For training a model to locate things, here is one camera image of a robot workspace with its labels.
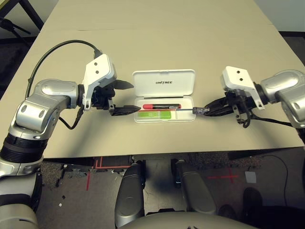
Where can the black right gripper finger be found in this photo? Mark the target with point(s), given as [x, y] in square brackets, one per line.
[221, 112]
[220, 103]

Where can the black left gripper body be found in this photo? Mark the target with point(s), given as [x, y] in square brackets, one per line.
[102, 99]

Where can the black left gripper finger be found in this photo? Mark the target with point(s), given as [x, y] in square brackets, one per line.
[124, 85]
[125, 110]

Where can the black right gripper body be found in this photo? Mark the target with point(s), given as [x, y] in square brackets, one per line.
[241, 102]

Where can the small patterned eraser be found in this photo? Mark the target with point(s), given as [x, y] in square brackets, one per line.
[200, 110]

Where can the green highlighter pen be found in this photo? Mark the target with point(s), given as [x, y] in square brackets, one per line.
[155, 115]

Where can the red and black marker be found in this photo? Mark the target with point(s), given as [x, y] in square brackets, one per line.
[164, 106]

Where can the white plastic pencil case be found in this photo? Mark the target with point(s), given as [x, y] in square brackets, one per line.
[171, 88]

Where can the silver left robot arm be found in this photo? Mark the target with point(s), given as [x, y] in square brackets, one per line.
[54, 87]

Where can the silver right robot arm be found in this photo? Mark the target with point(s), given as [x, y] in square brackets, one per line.
[283, 81]

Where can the metal table underframe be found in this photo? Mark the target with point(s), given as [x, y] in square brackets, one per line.
[162, 159]

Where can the red tape strip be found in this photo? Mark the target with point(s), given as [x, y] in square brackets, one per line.
[88, 181]

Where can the grey robot right leg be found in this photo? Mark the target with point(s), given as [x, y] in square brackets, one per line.
[195, 189]

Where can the grey robot leg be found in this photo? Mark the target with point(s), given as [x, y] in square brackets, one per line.
[129, 192]
[195, 189]

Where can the grey robot left leg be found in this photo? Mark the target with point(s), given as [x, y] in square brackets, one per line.
[129, 192]

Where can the grey robot torso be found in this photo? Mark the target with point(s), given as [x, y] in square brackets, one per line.
[186, 220]

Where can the black tripod stand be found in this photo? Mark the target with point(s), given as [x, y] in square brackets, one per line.
[9, 25]

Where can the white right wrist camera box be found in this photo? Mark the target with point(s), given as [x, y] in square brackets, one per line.
[236, 76]

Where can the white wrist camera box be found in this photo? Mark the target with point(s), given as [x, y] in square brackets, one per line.
[100, 66]
[236, 76]

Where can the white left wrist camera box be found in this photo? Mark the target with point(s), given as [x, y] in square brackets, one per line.
[100, 66]

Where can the beige side table black frame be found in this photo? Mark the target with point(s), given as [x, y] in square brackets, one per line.
[34, 14]

